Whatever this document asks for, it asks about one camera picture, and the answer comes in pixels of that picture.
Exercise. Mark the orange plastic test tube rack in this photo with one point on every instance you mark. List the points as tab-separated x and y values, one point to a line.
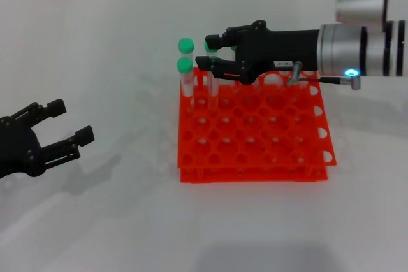
223	178

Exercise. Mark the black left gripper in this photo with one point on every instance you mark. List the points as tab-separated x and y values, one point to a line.
19	147

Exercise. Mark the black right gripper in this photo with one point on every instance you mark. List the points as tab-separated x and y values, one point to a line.
280	49

